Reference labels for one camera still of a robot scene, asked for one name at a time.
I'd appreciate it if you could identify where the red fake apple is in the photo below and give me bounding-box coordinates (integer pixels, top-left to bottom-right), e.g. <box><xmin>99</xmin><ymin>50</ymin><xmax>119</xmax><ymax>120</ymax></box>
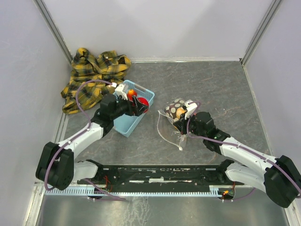
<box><xmin>137</xmin><ymin>97</ymin><xmax>149</xmax><ymax>113</ymax></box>

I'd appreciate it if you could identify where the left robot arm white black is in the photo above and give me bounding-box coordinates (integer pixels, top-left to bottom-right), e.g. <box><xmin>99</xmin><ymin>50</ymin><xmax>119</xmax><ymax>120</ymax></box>
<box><xmin>35</xmin><ymin>94</ymin><xmax>149</xmax><ymax>190</ymax></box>

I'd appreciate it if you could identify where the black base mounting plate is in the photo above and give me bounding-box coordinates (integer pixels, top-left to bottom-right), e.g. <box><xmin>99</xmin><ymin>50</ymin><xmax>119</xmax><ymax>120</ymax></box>
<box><xmin>90</xmin><ymin>165</ymin><xmax>242</xmax><ymax>193</ymax></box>

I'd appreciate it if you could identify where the clear polka dot zip bag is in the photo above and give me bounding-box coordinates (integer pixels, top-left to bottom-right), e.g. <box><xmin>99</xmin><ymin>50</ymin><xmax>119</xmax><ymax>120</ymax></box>
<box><xmin>157</xmin><ymin>98</ymin><xmax>187</xmax><ymax>151</ymax></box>

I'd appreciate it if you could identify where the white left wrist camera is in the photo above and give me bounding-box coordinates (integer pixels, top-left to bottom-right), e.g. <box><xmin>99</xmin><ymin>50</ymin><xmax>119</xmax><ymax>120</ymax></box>
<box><xmin>111</xmin><ymin>82</ymin><xmax>129</xmax><ymax>100</ymax></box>

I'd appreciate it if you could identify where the light blue plastic basket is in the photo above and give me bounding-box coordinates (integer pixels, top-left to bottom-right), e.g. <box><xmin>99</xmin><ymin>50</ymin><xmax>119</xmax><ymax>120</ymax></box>
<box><xmin>111</xmin><ymin>79</ymin><xmax>155</xmax><ymax>138</ymax></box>

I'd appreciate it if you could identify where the dark purple fake fruit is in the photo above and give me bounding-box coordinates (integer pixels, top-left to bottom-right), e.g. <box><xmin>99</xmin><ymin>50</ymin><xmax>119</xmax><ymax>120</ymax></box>
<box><xmin>164</xmin><ymin>98</ymin><xmax>185</xmax><ymax>123</ymax></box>

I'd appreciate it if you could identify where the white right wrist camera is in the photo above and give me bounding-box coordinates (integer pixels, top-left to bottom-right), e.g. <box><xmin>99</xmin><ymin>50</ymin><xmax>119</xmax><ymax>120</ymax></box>
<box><xmin>184</xmin><ymin>100</ymin><xmax>200</xmax><ymax>119</ymax></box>

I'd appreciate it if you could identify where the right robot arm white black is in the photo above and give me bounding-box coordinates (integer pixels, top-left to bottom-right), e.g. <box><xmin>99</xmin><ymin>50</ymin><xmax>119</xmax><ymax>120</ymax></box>
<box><xmin>173</xmin><ymin>112</ymin><xmax>301</xmax><ymax>208</ymax></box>

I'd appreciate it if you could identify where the yellow orange fake fruit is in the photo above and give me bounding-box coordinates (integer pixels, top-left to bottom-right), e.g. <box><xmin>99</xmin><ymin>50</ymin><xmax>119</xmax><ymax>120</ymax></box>
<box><xmin>176</xmin><ymin>107</ymin><xmax>186</xmax><ymax>119</ymax></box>

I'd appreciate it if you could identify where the yellow plaid shirt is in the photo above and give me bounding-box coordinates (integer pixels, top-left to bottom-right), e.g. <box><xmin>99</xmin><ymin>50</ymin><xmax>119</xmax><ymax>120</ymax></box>
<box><xmin>61</xmin><ymin>48</ymin><xmax>131</xmax><ymax>114</ymax></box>

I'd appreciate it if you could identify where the aluminium frame rail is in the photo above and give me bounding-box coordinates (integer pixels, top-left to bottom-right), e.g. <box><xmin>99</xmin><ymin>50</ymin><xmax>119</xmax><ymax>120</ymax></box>
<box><xmin>33</xmin><ymin>0</ymin><xmax>73</xmax><ymax>65</ymax></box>

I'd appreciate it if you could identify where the light blue cable duct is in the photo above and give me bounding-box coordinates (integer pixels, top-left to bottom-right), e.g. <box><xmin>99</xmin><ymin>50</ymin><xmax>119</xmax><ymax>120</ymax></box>
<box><xmin>44</xmin><ymin>184</ymin><xmax>224</xmax><ymax>196</ymax></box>

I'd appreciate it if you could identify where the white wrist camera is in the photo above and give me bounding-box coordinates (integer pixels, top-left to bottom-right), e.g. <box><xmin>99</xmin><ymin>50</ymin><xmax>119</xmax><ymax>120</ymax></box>
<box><xmin>111</xmin><ymin>82</ymin><xmax>129</xmax><ymax>100</ymax></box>
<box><xmin>184</xmin><ymin>100</ymin><xmax>200</xmax><ymax>119</ymax></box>

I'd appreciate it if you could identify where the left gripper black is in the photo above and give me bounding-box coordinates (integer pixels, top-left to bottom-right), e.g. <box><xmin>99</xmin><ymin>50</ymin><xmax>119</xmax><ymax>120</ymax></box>
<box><xmin>111</xmin><ymin>93</ymin><xmax>148</xmax><ymax>120</ymax></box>

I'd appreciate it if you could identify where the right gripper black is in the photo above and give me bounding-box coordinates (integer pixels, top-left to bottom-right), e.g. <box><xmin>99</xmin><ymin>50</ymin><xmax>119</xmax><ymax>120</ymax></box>
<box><xmin>173</xmin><ymin>111</ymin><xmax>206</xmax><ymax>139</ymax></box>

